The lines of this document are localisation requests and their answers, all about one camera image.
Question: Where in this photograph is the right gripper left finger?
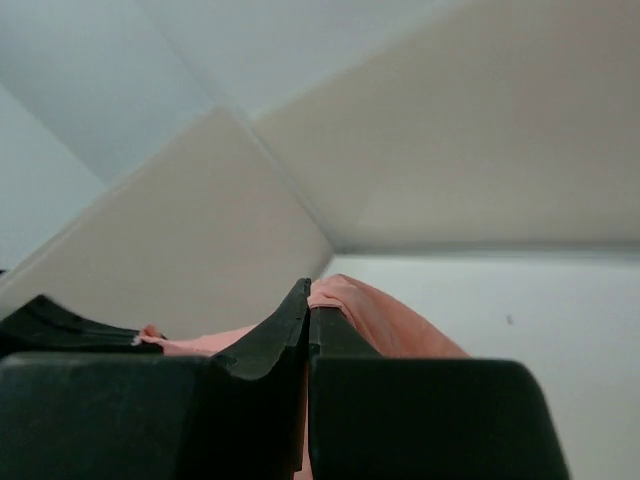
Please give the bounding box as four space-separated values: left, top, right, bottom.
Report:
0 278 312 480

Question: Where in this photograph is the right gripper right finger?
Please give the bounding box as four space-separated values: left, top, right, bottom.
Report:
308 307 570 479

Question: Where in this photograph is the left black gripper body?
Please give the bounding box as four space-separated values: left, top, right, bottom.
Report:
1 295 163 356

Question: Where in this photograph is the salmon pink jacket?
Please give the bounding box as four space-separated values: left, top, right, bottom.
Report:
134 275 467 479

